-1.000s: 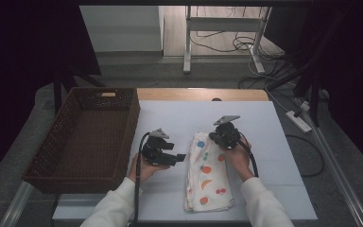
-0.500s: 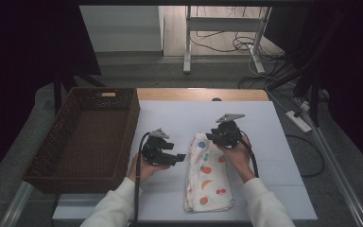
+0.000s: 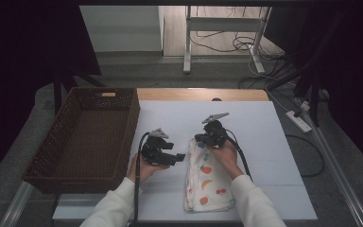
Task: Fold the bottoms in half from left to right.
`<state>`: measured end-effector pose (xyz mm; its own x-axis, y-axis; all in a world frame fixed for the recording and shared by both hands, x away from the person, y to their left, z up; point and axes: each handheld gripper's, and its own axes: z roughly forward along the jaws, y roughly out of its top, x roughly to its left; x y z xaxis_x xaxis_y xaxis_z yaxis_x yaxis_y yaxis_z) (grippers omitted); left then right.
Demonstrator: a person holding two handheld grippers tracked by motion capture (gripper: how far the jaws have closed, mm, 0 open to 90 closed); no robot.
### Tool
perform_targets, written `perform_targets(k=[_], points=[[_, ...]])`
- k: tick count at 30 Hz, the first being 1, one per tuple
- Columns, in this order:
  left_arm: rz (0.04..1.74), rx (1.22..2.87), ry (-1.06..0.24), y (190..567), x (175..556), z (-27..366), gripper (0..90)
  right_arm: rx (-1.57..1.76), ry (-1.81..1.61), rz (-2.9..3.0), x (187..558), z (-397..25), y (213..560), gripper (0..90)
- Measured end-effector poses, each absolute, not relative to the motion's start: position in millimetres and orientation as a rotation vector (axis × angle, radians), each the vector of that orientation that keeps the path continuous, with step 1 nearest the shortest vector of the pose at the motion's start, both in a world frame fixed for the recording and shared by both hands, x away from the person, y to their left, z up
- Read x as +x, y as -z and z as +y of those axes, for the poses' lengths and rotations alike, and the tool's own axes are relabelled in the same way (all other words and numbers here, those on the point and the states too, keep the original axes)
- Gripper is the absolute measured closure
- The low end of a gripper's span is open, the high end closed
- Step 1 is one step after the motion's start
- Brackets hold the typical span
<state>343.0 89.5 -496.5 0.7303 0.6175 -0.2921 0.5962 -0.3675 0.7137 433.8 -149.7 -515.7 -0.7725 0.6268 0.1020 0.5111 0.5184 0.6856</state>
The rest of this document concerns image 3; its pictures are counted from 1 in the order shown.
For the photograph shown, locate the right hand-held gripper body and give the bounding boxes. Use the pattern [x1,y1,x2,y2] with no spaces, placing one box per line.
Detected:
[201,112,231,148]

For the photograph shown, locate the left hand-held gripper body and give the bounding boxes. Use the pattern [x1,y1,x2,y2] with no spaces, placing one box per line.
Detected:
[140,128,179,167]

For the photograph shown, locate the fruit print baby pants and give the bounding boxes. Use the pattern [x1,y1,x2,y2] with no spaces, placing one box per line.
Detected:
[183,136,235,213]

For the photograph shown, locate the brown woven basket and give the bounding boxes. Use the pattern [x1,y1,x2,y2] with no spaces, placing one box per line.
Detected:
[23,87,142,195]

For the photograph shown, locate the person's left hand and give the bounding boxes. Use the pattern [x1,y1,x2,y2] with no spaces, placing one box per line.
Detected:
[126,152,171,183]

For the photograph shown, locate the person's right hand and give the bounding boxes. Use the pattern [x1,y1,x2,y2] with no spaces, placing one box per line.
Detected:
[206,140,244,181]

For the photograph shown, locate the white power strip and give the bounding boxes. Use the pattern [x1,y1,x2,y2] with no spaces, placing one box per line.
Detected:
[285,110,313,133]

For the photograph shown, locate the black metal stand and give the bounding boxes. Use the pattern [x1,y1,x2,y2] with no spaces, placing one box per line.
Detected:
[266,9,354,127]

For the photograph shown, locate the black tripod stand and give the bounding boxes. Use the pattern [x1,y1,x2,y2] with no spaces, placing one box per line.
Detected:
[51,67,107,116]

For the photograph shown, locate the dark curtain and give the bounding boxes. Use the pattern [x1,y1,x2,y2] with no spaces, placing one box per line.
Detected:
[264,0,363,178]

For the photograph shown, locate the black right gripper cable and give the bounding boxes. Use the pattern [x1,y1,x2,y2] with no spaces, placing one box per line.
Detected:
[225,129,253,183]

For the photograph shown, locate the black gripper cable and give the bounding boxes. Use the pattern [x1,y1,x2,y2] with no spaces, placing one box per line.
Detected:
[132,131,152,227]
[225,129,253,183]

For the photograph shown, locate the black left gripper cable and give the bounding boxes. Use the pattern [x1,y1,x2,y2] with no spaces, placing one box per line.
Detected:
[132,131,152,227]

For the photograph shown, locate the tangle of black cables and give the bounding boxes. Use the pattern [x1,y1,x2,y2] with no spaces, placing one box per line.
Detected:
[190,29,285,62]

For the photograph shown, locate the white desk frame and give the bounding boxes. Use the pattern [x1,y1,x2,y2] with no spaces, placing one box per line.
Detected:
[182,5,272,76]

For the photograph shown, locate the black looped floor cable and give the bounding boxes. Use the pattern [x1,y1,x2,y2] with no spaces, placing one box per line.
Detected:
[285,134,325,178]

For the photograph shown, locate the aluminium rail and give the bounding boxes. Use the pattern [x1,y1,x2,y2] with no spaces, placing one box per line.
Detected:
[296,97,363,227]
[0,181,34,227]

